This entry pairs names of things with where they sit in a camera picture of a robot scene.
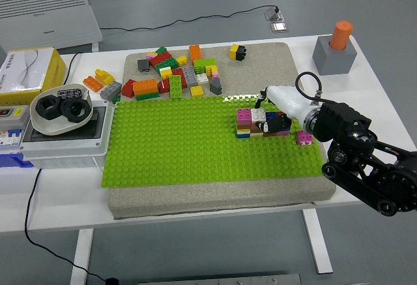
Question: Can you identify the large red brick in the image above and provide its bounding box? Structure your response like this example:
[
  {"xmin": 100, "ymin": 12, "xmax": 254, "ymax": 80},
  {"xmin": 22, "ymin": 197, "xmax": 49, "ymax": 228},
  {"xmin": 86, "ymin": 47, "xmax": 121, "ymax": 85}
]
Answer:
[{"xmin": 149, "ymin": 51, "xmax": 174, "ymax": 68}]

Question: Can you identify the dark grey sloped brick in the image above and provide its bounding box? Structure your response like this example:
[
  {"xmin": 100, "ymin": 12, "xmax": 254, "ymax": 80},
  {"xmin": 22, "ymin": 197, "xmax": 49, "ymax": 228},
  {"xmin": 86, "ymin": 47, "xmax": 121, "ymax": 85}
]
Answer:
[{"xmin": 209, "ymin": 78, "xmax": 224, "ymax": 95}]

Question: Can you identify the white table leg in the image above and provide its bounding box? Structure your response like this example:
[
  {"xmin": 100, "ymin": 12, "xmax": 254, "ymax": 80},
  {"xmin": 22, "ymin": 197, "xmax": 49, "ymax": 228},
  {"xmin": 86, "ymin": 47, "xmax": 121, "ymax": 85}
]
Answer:
[
  {"xmin": 302, "ymin": 209, "xmax": 334, "ymax": 275},
  {"xmin": 70, "ymin": 228, "xmax": 95, "ymax": 285}
]

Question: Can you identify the green studded baseplate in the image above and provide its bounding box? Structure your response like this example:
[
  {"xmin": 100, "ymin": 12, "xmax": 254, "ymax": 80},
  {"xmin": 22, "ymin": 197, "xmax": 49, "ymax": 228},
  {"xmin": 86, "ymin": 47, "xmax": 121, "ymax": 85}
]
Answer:
[{"xmin": 100, "ymin": 91, "xmax": 328, "ymax": 189}]

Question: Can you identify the white panel heater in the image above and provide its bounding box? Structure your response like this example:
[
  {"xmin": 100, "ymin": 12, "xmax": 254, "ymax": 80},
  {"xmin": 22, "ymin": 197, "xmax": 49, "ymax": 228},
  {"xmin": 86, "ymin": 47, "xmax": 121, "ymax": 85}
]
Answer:
[{"xmin": 0, "ymin": 0, "xmax": 104, "ymax": 54}]

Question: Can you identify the green eight-stud brick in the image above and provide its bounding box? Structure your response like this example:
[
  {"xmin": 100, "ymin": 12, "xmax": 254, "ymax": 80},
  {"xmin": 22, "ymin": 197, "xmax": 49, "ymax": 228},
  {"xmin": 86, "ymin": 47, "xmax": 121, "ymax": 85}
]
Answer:
[{"xmin": 169, "ymin": 74, "xmax": 184, "ymax": 99}]

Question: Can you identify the dark small electronic component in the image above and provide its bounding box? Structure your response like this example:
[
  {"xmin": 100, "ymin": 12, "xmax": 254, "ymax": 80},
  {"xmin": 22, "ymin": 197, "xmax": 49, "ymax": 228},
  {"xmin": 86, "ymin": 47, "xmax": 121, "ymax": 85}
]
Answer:
[{"xmin": 57, "ymin": 87, "xmax": 83, "ymax": 99}]

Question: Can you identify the thin black cable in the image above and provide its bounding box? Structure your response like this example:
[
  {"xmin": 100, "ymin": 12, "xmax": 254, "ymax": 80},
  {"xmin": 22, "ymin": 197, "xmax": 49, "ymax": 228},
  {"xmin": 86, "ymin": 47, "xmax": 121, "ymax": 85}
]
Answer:
[{"xmin": 63, "ymin": 52, "xmax": 82, "ymax": 85}]

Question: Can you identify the black power cable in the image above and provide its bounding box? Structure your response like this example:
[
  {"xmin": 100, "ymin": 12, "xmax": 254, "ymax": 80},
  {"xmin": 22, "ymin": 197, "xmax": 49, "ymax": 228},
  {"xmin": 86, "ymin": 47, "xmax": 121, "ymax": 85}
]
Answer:
[{"xmin": 24, "ymin": 168, "xmax": 113, "ymax": 282}]

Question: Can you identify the yellow white tissue box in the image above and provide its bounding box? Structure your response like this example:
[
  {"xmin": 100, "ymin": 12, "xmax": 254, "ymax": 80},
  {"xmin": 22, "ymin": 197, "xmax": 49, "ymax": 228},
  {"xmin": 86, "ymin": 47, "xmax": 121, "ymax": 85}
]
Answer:
[{"xmin": 0, "ymin": 46, "xmax": 68, "ymax": 106}]

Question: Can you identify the lime green long brick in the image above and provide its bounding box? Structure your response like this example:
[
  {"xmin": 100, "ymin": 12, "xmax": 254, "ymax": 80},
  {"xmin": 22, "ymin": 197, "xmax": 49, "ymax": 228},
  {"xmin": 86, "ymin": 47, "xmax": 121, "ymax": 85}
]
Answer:
[{"xmin": 193, "ymin": 57, "xmax": 218, "ymax": 72}]

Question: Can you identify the grey block holder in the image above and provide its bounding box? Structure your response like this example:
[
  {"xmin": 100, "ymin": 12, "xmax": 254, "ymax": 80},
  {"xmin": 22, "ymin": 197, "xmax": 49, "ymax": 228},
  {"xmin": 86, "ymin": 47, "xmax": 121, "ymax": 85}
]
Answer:
[{"xmin": 311, "ymin": 35, "xmax": 358, "ymax": 76}]

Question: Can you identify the yellow sloped brick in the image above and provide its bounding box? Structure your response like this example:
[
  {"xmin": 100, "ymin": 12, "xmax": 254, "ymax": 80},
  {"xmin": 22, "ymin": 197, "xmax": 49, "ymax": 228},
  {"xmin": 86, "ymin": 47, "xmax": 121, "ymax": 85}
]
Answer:
[{"xmin": 94, "ymin": 68, "xmax": 115, "ymax": 86}]

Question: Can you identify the grey electrical junction box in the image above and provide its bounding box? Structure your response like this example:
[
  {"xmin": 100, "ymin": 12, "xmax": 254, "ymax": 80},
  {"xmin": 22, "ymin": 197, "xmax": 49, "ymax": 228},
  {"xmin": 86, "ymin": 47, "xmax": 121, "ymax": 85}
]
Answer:
[{"xmin": 19, "ymin": 99, "xmax": 115, "ymax": 170}]

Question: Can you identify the orange long brick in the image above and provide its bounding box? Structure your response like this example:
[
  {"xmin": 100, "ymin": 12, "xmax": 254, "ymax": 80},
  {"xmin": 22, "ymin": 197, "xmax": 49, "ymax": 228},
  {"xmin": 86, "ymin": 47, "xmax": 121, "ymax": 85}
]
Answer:
[{"xmin": 132, "ymin": 78, "xmax": 160, "ymax": 97}]

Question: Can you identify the light grey brick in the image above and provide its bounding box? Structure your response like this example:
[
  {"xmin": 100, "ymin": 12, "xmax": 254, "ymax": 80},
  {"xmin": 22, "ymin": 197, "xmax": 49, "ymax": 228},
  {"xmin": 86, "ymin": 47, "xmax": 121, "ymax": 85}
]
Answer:
[{"xmin": 99, "ymin": 81, "xmax": 122, "ymax": 100}]

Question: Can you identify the white square brick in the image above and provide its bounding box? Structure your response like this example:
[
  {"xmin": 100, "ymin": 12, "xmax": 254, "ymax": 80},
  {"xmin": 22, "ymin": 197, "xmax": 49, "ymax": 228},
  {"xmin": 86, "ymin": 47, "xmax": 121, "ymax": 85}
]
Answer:
[{"xmin": 251, "ymin": 108, "xmax": 267, "ymax": 123}]

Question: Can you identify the black floor cable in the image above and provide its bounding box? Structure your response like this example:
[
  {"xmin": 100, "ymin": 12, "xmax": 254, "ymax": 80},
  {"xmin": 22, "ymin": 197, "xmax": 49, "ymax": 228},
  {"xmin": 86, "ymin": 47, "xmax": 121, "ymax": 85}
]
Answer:
[{"xmin": 99, "ymin": 5, "xmax": 278, "ymax": 33}]

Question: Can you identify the white circuit breaker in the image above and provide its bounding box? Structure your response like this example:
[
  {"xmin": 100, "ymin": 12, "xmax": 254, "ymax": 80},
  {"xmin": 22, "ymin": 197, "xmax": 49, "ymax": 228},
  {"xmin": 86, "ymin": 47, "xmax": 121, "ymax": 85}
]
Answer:
[{"xmin": 0, "ymin": 128, "xmax": 24, "ymax": 149}]

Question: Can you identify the multicolour brick wall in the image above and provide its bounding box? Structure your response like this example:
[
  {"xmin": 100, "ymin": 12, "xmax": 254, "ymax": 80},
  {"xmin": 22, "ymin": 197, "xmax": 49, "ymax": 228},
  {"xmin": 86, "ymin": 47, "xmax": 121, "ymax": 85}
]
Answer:
[{"xmin": 235, "ymin": 108, "xmax": 292, "ymax": 140}]

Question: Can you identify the dark green long brick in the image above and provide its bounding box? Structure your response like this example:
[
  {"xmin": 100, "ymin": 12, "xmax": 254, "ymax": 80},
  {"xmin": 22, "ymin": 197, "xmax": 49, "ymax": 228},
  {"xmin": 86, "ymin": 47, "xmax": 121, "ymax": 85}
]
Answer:
[{"xmin": 135, "ymin": 91, "xmax": 161, "ymax": 101}]

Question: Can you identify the open metal floor socket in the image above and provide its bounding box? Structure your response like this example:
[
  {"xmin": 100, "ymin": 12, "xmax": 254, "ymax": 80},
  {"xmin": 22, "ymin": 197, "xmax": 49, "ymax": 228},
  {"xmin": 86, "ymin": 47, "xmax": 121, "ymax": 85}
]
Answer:
[{"xmin": 264, "ymin": 6, "xmax": 287, "ymax": 22}]

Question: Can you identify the orange cylinder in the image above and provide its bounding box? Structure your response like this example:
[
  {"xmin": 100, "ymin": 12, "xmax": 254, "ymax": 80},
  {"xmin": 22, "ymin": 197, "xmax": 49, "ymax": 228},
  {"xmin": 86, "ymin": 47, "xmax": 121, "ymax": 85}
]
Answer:
[{"xmin": 328, "ymin": 20, "xmax": 354, "ymax": 50}]

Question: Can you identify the black hex nut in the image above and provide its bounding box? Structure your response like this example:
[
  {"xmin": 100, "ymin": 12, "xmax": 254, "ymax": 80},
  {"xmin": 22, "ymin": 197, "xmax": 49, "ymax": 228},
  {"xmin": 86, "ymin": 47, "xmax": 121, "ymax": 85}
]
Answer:
[
  {"xmin": 60, "ymin": 98, "xmax": 91, "ymax": 123},
  {"xmin": 35, "ymin": 95, "xmax": 63, "ymax": 121}
]

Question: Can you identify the white plastic bowl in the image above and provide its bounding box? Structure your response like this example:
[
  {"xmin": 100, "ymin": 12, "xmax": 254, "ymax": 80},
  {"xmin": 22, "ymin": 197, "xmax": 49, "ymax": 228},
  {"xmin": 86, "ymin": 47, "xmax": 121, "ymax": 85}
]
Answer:
[{"xmin": 29, "ymin": 82, "xmax": 94, "ymax": 136}]

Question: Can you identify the red roof brick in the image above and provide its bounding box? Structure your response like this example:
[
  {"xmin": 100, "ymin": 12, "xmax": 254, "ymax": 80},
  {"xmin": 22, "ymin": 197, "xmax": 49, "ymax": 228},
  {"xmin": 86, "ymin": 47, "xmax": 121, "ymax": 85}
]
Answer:
[{"xmin": 121, "ymin": 78, "xmax": 137, "ymax": 98}]

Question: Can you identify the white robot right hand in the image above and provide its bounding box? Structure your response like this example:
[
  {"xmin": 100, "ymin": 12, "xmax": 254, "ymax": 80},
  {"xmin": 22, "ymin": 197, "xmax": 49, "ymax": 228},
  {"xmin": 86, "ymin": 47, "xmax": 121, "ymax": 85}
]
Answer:
[{"xmin": 255, "ymin": 85, "xmax": 319, "ymax": 134}]

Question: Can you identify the pink square brick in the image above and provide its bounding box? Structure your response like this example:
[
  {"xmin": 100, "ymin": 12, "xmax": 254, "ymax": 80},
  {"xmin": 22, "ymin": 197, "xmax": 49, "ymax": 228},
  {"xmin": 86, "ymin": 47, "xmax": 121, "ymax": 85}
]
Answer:
[{"xmin": 295, "ymin": 130, "xmax": 313, "ymax": 146}]

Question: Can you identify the grey yellow switch box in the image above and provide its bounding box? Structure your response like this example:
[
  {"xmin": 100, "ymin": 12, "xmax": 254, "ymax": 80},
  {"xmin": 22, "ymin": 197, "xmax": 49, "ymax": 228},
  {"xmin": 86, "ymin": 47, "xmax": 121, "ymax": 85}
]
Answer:
[{"xmin": 0, "ymin": 104, "xmax": 31, "ymax": 131}]

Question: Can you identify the grey-brown foam mat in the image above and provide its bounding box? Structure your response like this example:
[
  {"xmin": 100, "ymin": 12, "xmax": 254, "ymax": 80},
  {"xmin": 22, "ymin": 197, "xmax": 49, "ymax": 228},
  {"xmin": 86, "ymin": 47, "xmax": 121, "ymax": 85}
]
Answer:
[{"xmin": 107, "ymin": 42, "xmax": 338, "ymax": 220}]

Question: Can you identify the orange flat brick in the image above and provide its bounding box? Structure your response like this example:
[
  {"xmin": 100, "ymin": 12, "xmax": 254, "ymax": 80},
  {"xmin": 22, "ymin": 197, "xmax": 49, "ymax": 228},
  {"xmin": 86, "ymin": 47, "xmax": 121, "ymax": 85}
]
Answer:
[{"xmin": 83, "ymin": 75, "xmax": 104, "ymax": 93}]

